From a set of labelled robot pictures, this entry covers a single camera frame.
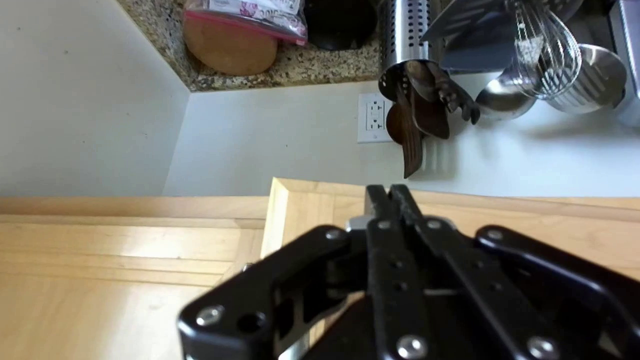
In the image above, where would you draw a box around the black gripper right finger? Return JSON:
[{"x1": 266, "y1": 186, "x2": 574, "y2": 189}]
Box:
[{"x1": 387, "y1": 185, "x2": 640, "y2": 360}]

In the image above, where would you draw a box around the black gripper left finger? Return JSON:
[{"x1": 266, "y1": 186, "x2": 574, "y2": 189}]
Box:
[{"x1": 174, "y1": 185, "x2": 429, "y2": 360}]

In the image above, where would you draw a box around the wooden spatula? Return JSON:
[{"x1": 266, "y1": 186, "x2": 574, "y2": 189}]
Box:
[{"x1": 385, "y1": 99, "x2": 429, "y2": 180}]

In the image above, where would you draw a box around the steel ladle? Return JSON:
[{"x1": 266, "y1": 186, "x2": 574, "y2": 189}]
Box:
[{"x1": 473, "y1": 69, "x2": 536, "y2": 121}]

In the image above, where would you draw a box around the wooden spoon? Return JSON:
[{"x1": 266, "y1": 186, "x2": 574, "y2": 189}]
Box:
[{"x1": 406, "y1": 61, "x2": 453, "y2": 143}]

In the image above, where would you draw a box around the steel slotted spoon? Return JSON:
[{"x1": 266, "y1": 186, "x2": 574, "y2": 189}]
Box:
[{"x1": 543, "y1": 42, "x2": 630, "y2": 116}]

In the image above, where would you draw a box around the bagged brown bread loaf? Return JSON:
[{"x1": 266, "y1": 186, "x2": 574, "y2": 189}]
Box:
[{"x1": 179, "y1": 0, "x2": 310, "y2": 78}]

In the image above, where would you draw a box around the black plastic spatula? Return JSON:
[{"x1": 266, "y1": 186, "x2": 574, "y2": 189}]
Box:
[{"x1": 426, "y1": 0, "x2": 520, "y2": 76}]

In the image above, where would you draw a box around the small perforated steel utensil holder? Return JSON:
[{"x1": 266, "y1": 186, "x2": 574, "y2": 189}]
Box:
[{"x1": 376, "y1": 0, "x2": 435, "y2": 105}]

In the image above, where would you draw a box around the white wall outlet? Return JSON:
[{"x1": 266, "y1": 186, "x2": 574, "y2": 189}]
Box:
[{"x1": 353, "y1": 93, "x2": 393, "y2": 146}]

